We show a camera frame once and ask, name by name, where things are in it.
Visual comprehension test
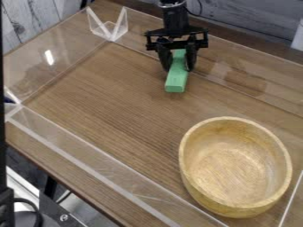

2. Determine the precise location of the clear acrylic corner bracket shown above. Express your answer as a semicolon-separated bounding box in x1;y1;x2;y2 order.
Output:
86;7;129;42

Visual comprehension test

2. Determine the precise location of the clear acrylic enclosure wall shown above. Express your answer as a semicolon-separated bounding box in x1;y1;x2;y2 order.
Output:
4;1;303;227

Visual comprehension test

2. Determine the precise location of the black table leg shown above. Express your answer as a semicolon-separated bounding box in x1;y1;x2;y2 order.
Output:
44;176;58;199

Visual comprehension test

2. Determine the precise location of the green rectangular block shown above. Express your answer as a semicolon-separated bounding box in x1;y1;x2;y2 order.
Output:
165;50;189;93

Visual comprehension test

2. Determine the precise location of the light wooden bowl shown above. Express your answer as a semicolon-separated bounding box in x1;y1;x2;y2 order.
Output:
179;116;293;219

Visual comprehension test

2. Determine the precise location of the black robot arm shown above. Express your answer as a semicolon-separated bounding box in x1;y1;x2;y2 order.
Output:
145;0;209;71

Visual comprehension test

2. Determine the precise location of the black cable loop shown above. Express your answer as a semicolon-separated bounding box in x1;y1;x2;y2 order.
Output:
14;197;46;227

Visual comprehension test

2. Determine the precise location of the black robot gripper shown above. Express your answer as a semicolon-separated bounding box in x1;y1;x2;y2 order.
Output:
145;1;209;71

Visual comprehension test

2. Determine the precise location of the black metal clamp bracket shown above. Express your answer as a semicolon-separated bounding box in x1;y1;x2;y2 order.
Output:
39;193;88;227

